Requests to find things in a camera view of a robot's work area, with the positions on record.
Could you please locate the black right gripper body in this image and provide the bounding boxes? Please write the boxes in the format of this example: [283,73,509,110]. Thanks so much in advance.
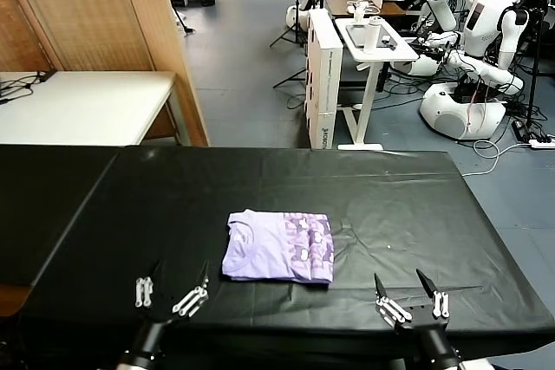
[392,295,460,370]

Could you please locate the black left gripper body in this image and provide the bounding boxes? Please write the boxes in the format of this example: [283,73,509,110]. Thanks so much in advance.
[127,307,183,365]

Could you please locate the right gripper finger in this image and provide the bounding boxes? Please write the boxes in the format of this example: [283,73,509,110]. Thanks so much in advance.
[374,273,412,331]
[415,268,450,320]

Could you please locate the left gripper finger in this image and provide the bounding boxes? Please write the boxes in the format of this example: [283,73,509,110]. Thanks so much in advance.
[134,259,161,308]
[172,260,210,317]

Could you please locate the lavender short-sleeve t-shirt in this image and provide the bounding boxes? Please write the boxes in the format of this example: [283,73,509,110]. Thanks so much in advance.
[221,209,336,287]

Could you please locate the white rounded robot base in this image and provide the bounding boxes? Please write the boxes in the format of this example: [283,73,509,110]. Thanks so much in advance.
[284,4,310,27]

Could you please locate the large black table cover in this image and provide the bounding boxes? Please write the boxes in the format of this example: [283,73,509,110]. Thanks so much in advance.
[16,145,555,370]

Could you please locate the black floor power adapter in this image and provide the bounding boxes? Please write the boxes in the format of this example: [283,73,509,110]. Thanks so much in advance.
[511,120,531,142]

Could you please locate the white rectangular table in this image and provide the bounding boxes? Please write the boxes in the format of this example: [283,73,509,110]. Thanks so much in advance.
[0,69,192,146]

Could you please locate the tall white cardboard box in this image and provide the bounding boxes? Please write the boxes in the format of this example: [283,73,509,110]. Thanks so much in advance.
[303,8,344,150]

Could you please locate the white standing desk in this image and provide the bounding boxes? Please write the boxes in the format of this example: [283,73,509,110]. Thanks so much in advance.
[334,16,421,151]

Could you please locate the tall black tripod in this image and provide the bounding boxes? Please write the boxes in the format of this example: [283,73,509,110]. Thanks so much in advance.
[513,0,550,128]

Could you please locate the white insulated bottle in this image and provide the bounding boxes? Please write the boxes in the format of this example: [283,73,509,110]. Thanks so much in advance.
[362,15,383,54]

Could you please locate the grey tablet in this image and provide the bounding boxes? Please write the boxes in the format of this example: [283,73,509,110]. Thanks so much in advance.
[345,23,369,48]

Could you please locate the white humanoid robot on base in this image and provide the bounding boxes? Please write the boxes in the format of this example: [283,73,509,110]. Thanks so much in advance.
[418,0,532,141]

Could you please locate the wooden folding screen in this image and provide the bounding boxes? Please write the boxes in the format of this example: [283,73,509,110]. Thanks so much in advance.
[0,0,212,148]

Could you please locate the white cup-shaped desk device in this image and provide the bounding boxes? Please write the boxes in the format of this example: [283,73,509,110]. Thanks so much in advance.
[346,0,382,24]

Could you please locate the black monitor tripod stand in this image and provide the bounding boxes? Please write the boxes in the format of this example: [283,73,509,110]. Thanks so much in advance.
[269,0,330,49]

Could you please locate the brown wooden desk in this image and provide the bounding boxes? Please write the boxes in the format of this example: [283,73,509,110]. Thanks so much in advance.
[324,0,424,20]

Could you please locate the white floor cable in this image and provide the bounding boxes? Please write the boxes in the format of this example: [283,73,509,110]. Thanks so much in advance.
[463,139,532,177]

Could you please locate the black cables with adapter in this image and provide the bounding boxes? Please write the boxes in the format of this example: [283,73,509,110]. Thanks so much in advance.
[0,68,56,105]

